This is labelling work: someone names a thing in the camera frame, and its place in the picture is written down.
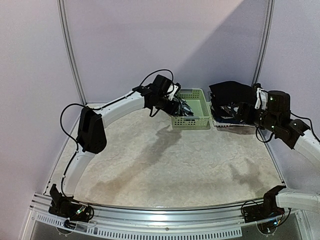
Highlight black white patterned garment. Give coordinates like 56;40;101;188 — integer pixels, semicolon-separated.
176;98;194;117

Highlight black t-shirt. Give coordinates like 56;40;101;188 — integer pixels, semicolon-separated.
209;81;257;107

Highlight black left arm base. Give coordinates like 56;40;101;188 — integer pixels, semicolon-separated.
48;184;95;223

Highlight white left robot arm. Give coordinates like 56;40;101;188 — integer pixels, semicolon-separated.
49;83;181;199

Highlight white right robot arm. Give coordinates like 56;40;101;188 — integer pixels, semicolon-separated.
233;102;320;218

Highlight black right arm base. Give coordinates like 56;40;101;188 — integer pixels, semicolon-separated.
240;185;286;223

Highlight dark folded clothes stack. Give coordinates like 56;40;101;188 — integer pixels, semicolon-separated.
210;93;253;128

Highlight pale green plastic laundry basket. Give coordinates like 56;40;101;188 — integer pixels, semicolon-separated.
171;88;211;130

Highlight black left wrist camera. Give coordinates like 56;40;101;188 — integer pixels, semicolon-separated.
149;74;181;101

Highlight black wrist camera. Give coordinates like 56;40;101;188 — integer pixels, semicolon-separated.
149;74;181;101
253;83;291;117

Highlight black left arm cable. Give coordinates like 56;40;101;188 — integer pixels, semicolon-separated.
59;69;175;181

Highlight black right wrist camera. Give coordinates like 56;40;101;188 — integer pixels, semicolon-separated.
253;83;291;117

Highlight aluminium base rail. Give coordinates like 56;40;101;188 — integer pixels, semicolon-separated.
21;192;313;240

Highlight right corner wall post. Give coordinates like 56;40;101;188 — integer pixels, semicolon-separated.
251;0;275;86

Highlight corner wall post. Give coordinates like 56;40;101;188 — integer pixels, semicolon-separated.
251;0;275;86
57;0;87;105

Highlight left corner wall post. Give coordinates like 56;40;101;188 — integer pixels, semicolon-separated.
57;0;87;105

